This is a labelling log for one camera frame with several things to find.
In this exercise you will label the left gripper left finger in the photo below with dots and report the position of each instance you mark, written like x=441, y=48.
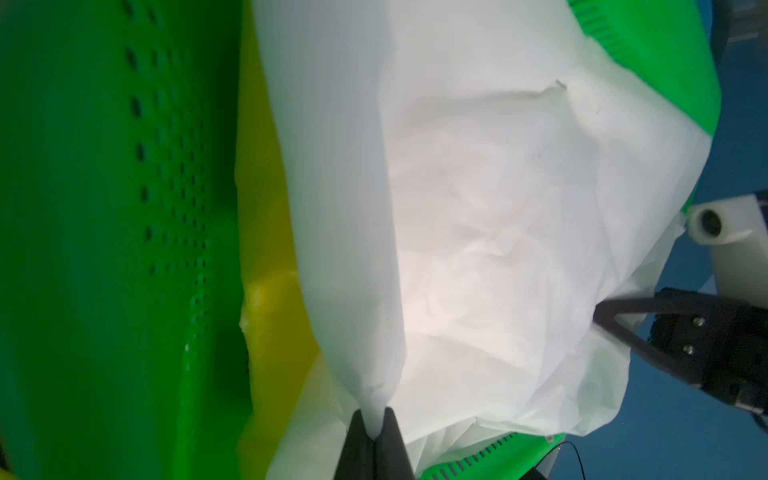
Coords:
x=357, y=458

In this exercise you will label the green plastic basket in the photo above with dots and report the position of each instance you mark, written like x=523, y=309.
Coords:
x=122, y=355

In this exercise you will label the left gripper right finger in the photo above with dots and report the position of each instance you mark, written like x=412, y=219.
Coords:
x=391, y=461

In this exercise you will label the white raincoat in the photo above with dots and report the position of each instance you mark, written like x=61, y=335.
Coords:
x=467, y=180

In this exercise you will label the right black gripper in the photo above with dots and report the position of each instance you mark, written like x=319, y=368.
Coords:
x=729, y=350

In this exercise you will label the yellow raincoat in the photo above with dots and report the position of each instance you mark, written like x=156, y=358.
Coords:
x=281, y=347

